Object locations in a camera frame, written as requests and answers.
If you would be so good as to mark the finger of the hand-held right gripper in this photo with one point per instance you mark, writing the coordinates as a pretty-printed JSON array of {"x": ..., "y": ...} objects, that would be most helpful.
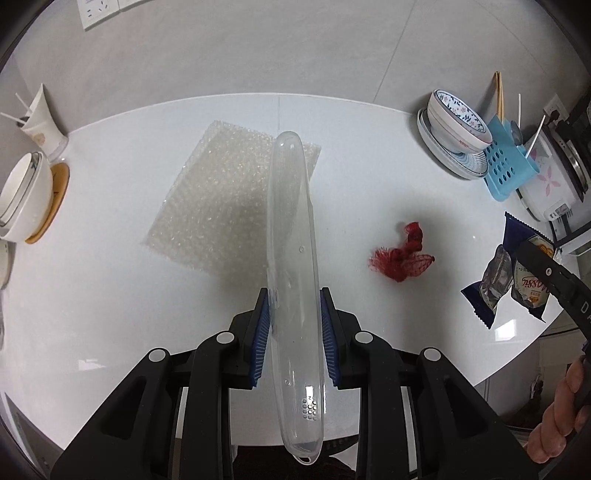
[{"x": 540, "y": 265}]

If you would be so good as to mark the bubble wrap sheet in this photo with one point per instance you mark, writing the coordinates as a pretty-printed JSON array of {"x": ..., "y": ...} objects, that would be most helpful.
[{"x": 207, "y": 198}]

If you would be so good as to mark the white rice cooker pink flowers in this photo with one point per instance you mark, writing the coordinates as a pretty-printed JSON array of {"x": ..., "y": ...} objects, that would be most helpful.
[{"x": 549, "y": 184}]

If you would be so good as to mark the blue snack packet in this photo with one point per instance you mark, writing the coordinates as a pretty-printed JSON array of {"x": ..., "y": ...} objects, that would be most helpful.
[{"x": 512, "y": 230}]

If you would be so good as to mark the white straw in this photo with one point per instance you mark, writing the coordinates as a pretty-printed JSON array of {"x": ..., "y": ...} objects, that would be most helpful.
[
  {"x": 11, "y": 117},
  {"x": 23, "y": 104}
]

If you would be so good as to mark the clear plastic toothbrush case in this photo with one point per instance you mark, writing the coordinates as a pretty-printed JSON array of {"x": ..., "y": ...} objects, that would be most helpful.
[{"x": 293, "y": 230}]

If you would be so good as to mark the blue plastic utensil holder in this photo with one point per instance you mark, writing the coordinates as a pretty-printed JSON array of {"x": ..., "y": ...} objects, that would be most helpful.
[{"x": 503, "y": 175}]

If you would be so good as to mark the white bowl blue flower pattern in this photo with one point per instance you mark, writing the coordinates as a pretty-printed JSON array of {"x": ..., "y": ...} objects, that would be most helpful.
[{"x": 452, "y": 124}]

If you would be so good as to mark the round wooden coaster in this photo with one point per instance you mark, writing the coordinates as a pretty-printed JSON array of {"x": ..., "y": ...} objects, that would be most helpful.
[{"x": 59, "y": 194}]

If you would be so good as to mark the wooden chopstick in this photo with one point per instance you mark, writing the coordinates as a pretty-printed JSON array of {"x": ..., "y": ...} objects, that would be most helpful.
[
  {"x": 497, "y": 92},
  {"x": 501, "y": 104}
]

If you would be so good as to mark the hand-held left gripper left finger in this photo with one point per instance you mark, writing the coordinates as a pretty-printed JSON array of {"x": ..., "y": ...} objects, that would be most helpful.
[{"x": 263, "y": 337}]

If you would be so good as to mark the person's right hand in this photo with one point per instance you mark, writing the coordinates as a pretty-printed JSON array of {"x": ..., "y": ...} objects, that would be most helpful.
[{"x": 554, "y": 415}]

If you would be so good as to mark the red mesh net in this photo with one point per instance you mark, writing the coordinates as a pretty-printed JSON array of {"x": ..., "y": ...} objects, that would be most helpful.
[{"x": 406, "y": 265}]

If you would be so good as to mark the large white bowl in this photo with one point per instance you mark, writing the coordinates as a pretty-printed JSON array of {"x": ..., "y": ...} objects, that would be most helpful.
[{"x": 32, "y": 194}]

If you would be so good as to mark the white wall socket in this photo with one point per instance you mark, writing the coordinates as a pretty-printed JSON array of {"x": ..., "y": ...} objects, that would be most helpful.
[
  {"x": 555, "y": 108},
  {"x": 97, "y": 11}
]

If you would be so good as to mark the white plastic utensil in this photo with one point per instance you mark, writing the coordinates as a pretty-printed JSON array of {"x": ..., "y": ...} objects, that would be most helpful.
[
  {"x": 536, "y": 136},
  {"x": 518, "y": 110}
]

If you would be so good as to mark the white paper cup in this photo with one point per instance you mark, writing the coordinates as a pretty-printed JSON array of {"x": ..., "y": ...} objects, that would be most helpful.
[{"x": 44, "y": 124}]

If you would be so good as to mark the white plate blue pattern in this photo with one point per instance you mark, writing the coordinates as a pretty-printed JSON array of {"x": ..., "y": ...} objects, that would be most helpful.
[{"x": 461, "y": 166}]

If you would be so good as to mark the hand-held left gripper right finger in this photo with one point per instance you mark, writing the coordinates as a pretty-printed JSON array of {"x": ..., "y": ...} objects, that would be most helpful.
[{"x": 330, "y": 341}]

